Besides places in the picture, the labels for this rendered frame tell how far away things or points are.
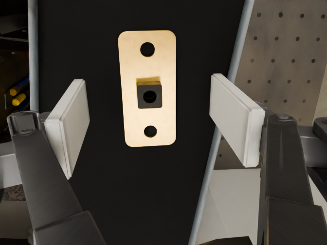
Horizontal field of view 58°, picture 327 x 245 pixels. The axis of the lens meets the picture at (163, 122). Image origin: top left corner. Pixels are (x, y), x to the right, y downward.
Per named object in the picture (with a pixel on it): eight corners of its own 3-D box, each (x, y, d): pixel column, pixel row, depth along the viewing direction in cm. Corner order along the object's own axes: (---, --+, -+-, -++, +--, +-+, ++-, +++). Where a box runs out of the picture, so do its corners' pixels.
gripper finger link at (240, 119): (250, 110, 13) (266, 110, 13) (210, 73, 19) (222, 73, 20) (244, 168, 14) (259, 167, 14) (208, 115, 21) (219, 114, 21)
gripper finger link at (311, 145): (281, 141, 12) (350, 137, 12) (238, 100, 17) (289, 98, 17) (275, 173, 12) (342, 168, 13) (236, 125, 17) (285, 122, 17)
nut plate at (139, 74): (117, 31, 19) (117, 33, 18) (175, 29, 20) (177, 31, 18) (125, 145, 23) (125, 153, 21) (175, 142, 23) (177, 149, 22)
